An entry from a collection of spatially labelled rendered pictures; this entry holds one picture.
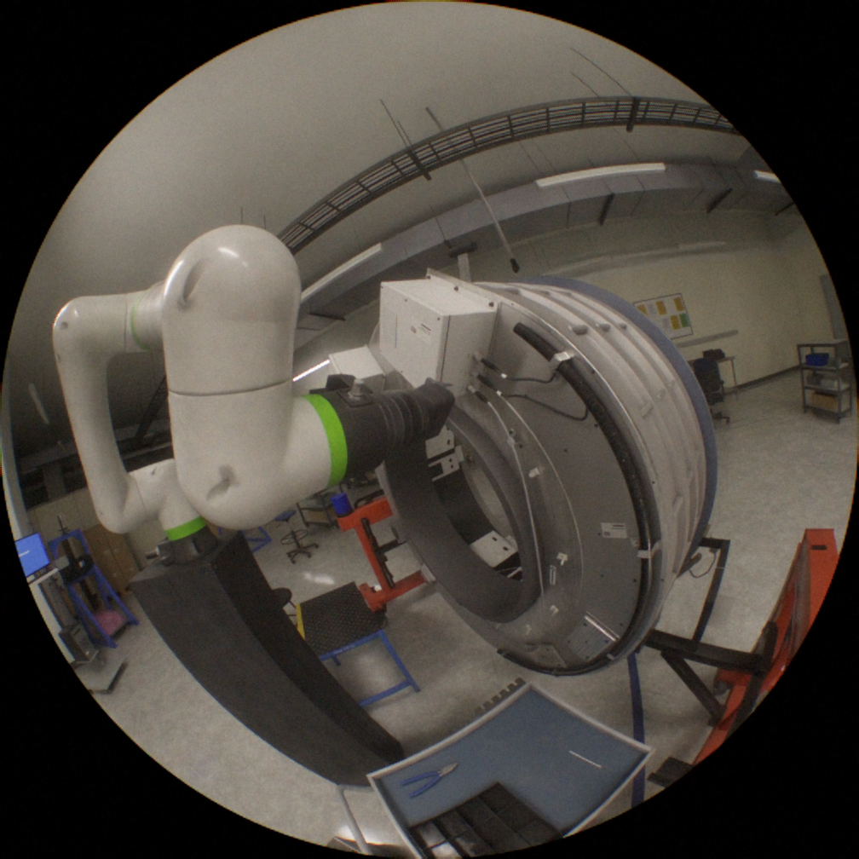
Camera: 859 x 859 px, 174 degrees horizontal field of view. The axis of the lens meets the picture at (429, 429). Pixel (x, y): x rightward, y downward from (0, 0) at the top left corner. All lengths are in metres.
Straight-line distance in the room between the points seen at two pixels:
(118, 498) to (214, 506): 0.55
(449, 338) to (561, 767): 1.00
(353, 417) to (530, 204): 3.98
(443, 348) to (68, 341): 0.66
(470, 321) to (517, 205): 3.67
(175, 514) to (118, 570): 6.14
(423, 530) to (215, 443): 1.20
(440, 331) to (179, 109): 2.81
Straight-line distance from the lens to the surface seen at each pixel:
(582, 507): 0.53
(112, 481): 0.72
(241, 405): 0.19
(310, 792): 1.87
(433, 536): 1.33
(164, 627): 0.92
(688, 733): 1.66
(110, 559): 6.84
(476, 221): 4.05
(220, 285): 0.18
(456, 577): 1.25
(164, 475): 0.77
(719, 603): 1.07
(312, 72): 2.83
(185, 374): 0.19
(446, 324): 0.46
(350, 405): 0.26
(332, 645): 1.49
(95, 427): 0.66
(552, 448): 0.51
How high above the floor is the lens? 1.53
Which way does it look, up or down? 5 degrees down
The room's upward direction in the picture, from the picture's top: 17 degrees counter-clockwise
